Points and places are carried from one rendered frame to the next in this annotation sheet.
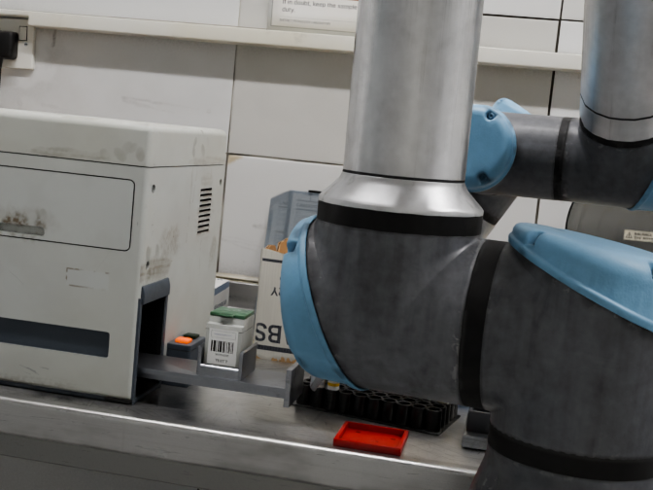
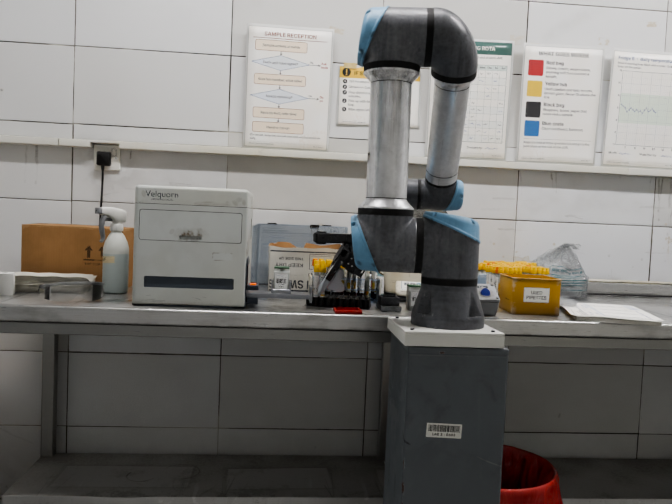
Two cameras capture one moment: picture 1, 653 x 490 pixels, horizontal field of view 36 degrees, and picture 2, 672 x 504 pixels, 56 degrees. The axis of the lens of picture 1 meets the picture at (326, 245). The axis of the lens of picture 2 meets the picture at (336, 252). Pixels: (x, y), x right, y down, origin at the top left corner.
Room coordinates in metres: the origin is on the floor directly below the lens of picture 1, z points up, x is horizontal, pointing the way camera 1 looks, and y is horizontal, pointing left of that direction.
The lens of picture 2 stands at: (-0.55, 0.41, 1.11)
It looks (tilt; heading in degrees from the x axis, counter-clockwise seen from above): 3 degrees down; 344
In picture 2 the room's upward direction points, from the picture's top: 2 degrees clockwise
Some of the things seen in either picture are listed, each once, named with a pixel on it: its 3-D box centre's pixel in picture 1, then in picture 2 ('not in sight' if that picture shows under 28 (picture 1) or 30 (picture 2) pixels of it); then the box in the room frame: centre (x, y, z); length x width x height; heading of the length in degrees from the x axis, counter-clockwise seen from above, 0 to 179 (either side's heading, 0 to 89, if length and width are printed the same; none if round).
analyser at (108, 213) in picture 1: (85, 241); (202, 245); (1.19, 0.29, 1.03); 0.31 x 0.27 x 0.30; 79
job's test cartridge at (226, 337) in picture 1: (228, 343); (281, 280); (1.06, 0.10, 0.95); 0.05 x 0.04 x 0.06; 169
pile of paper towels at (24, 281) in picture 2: not in sight; (45, 282); (1.38, 0.71, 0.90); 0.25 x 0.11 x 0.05; 79
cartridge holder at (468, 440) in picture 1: (491, 423); (388, 302); (1.04, -0.19, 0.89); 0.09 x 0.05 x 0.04; 169
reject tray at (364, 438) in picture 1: (371, 437); (347, 310); (0.99, -0.07, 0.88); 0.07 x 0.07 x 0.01; 79
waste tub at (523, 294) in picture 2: not in sight; (528, 294); (1.01, -0.60, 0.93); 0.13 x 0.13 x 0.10; 75
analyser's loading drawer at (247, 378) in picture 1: (206, 364); (272, 289); (1.07, 0.12, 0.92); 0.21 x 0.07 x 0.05; 79
